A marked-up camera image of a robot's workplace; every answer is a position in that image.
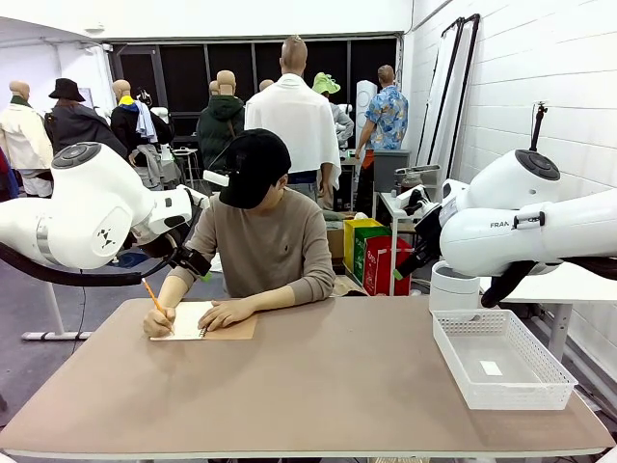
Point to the person's left hand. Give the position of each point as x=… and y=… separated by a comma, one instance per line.
x=226, y=313

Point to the white stand leg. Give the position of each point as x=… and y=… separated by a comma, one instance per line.
x=55, y=313

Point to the brown spiral notebook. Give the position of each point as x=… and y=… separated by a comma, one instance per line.
x=231, y=330

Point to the yellow pencil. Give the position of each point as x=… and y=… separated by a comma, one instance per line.
x=153, y=299

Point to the mannequin in cream coat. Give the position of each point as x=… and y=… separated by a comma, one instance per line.
x=21, y=135

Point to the person's right forearm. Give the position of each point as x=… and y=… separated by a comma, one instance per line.
x=173, y=291

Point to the black-framed white panels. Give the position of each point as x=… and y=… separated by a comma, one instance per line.
x=448, y=96

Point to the black tripod pole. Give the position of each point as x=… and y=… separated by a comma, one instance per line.
x=537, y=125

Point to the mannequin with black hat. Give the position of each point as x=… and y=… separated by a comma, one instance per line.
x=77, y=125

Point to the white cylindrical bin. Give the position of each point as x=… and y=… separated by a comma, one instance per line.
x=453, y=289

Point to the red paper bag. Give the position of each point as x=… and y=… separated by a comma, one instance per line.
x=381, y=270

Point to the black baseball cap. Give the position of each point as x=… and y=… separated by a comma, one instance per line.
x=255, y=164

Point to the person in beige sweater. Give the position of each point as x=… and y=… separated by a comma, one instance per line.
x=270, y=241

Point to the mannequin in floral shirt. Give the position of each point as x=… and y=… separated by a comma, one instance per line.
x=385, y=120

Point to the small white table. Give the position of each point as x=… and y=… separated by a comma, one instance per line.
x=393, y=212

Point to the person's left forearm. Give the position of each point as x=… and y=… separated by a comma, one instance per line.
x=272, y=296

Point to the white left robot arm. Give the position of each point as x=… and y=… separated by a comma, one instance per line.
x=96, y=202

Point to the mannequin with green hat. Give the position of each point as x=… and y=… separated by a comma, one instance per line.
x=325, y=84

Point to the mannequin with white towel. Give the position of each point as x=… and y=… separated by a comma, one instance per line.
x=289, y=116

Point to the mannequin in dark green jacket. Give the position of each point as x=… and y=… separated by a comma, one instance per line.
x=219, y=125

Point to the small white basket label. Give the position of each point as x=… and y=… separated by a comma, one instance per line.
x=491, y=368

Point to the white cap-mounted device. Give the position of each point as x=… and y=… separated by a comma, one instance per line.
x=216, y=177

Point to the mannequin with yellow collar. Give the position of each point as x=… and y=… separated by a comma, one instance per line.
x=127, y=123

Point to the white perforated plastic basket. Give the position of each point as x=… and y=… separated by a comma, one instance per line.
x=530, y=386

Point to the white side table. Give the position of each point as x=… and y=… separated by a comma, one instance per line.
x=554, y=289

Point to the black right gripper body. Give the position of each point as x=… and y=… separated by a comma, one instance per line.
x=428, y=231

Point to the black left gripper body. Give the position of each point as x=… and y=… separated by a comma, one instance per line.
x=166, y=243

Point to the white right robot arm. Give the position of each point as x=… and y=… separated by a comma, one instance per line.
x=506, y=231

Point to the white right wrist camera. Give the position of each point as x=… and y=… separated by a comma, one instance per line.
x=410, y=202

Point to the person's right hand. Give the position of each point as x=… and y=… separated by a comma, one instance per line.
x=156, y=325

